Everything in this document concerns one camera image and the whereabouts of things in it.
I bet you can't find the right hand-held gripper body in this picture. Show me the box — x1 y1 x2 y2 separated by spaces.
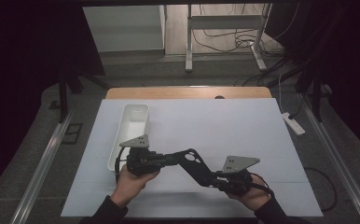
215 155 261 198

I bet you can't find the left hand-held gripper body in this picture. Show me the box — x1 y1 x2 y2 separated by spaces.
118 133 167 177

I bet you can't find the white plastic storage bin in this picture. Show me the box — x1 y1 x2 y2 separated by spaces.
106 104 150 173

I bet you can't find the person's right hand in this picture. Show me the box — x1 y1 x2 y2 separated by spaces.
226 173 273 213

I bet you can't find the person's left hand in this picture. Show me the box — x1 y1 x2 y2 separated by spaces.
110 164 161 209

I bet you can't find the white board table cover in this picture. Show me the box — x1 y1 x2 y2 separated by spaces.
61 97 324 218

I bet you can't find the wooden table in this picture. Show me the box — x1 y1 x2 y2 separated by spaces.
105 86 273 101

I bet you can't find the white power strip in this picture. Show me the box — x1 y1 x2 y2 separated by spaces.
282 111 307 137

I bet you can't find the black metal stand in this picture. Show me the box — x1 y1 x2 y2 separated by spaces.
48 70 85 124
294 61 332 123

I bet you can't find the white cabinet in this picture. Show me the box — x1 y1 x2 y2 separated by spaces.
82 4 167 53

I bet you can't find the black curtain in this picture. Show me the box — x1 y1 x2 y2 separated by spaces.
0 0 105 200
265 0 360 162

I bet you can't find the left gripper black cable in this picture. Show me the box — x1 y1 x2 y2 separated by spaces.
115 146 129 185

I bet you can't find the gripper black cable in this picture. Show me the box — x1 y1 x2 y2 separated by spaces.
248 167 339 213
115 146 129 185

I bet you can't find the black floor frame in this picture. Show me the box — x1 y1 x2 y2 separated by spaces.
61 122 84 145

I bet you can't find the black plug with cable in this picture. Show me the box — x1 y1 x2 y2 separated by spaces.
287 91 305 120

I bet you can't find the white power strip cable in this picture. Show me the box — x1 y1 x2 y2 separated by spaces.
277 73 286 114

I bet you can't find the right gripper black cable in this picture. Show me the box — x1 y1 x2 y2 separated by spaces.
248 167 339 213

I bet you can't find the aluminium rail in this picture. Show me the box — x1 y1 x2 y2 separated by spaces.
298 92 360 224
17 111 76 224

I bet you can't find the tangle of black floor cables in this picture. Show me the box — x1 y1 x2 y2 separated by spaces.
191 3 294 58

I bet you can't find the white metal desk frame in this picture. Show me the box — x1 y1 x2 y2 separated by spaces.
185 3 274 74

